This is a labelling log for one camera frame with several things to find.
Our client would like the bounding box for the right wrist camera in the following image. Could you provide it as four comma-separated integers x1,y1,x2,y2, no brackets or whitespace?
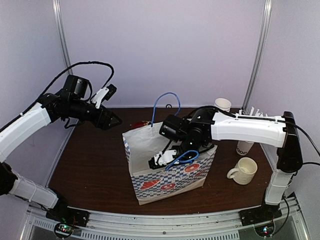
148,149,178,170

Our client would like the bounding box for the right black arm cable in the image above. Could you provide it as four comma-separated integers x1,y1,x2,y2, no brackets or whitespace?
189,106,320,167

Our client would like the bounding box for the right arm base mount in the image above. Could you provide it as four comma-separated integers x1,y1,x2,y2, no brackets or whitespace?
239,207,282,238

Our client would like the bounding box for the white cup holding straws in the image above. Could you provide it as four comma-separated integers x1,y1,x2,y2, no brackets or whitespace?
236,141,254,156

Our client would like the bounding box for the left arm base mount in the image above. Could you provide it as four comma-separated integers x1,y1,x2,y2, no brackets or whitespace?
42,207,90,240

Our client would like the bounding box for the bundle of white wrapped straws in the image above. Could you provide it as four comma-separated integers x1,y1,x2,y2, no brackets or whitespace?
238,106,268,117

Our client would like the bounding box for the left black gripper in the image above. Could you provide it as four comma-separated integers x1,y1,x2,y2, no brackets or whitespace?
68,98,122,130

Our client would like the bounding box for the red floral plate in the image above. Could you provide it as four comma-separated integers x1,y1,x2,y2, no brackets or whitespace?
131,120,151,129

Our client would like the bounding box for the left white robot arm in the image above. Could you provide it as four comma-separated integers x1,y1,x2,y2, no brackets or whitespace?
0,75,122,222

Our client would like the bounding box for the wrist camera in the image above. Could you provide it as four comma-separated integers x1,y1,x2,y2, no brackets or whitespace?
148,149,178,170
90,84,117,109

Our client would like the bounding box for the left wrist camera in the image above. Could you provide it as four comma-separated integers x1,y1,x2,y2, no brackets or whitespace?
90,84,117,109

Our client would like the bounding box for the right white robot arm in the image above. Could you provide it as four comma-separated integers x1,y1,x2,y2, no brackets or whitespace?
154,106,303,221

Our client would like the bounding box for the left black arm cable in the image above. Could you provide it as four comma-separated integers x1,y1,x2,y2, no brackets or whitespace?
0,61,115,133

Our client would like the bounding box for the blue checkered paper bag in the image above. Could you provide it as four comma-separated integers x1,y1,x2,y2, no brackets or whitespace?
121,92,218,206

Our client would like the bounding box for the white ceramic mug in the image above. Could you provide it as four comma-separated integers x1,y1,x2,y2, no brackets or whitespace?
226,157,258,185

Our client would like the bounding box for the stack of white paper cups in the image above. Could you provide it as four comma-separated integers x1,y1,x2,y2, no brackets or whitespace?
214,98,232,112

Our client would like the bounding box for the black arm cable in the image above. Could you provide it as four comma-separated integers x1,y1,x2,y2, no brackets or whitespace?
189,106,320,167
0,61,115,133

